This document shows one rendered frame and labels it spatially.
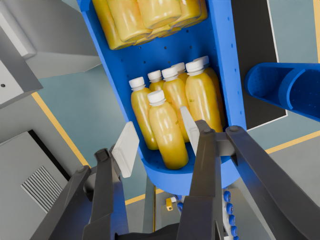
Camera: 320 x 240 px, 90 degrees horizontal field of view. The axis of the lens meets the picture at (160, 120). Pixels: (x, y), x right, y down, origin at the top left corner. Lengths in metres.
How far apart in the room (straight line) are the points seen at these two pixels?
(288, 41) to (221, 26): 1.58
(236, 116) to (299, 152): 2.03
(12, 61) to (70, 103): 1.20
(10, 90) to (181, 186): 0.48
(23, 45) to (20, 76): 0.10
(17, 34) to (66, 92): 1.14
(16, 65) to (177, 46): 0.44
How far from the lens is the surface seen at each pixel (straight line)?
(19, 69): 0.58
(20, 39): 0.62
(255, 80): 1.56
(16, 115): 2.07
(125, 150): 0.16
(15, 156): 1.79
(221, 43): 0.30
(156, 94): 0.36
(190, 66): 0.38
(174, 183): 0.36
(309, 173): 2.61
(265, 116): 1.72
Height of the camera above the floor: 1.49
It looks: 70 degrees down
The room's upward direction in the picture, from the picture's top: 177 degrees clockwise
